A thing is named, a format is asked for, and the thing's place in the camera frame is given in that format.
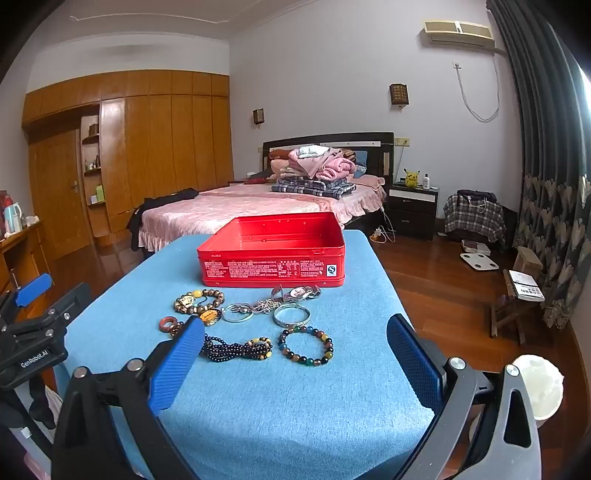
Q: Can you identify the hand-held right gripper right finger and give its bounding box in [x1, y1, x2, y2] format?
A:
[386, 314, 542, 480]

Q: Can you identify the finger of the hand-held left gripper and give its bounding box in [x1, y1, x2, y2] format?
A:
[44, 282, 92, 324]
[0, 273, 53, 324]

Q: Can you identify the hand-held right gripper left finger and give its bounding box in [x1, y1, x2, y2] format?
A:
[52, 316, 206, 480]

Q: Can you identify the dark bead necklace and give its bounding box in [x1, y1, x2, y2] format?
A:
[199, 335, 273, 363]

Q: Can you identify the brown wooden bead bracelet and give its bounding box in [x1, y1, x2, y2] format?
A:
[174, 288, 225, 317]

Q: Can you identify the red tin box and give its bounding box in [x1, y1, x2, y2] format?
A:
[197, 212, 348, 288]

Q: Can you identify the person's left forearm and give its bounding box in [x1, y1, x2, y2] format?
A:
[28, 379, 57, 429]

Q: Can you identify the wooden desk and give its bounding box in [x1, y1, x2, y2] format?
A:
[0, 222, 51, 296]

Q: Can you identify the light thermos jug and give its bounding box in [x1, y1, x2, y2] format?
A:
[4, 203, 23, 234]

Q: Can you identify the red bottle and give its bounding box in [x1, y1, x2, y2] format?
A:
[0, 190, 14, 232]

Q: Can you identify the wooden stool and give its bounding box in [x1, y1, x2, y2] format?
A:
[489, 269, 546, 344]

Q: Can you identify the white bathroom scale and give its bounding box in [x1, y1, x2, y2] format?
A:
[459, 251, 500, 274]

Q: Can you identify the silver bangle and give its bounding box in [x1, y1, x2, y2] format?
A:
[273, 305, 311, 328]

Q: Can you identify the white trash bin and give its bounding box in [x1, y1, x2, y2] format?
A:
[468, 354, 565, 444]

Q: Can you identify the white booklet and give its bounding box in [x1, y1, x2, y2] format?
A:
[503, 269, 546, 303]

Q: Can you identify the black clothing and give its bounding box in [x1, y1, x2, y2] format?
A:
[127, 188, 199, 252]

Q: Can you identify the silver wristwatch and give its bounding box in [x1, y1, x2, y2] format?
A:
[271, 284, 321, 303]

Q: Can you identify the dark nightstand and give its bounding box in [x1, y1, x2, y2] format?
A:
[385, 182, 439, 241]

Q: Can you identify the cardboard box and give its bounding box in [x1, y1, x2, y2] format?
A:
[513, 246, 543, 278]

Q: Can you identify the bed with pink bedspread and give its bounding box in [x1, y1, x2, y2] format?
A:
[139, 175, 386, 252]

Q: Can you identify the wooden wardrobe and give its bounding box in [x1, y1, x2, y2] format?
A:
[21, 70, 232, 250]

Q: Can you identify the folded plaid blanket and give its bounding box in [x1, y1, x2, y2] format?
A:
[271, 179, 356, 200]

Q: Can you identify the pile of pink clothes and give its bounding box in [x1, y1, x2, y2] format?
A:
[270, 145, 358, 183]

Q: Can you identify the dark wooden headboard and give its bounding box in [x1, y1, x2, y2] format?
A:
[262, 132, 395, 185]

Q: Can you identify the dark floral curtain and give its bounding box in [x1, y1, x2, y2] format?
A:
[487, 0, 591, 330]

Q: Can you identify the silver ring bracelet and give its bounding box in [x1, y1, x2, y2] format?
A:
[221, 302, 254, 324]

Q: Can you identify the multicolour bead bracelet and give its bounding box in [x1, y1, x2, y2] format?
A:
[278, 324, 334, 367]

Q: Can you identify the white wall cable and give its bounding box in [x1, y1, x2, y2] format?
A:
[452, 58, 502, 123]

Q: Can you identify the wall air conditioner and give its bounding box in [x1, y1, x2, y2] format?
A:
[419, 19, 496, 57]

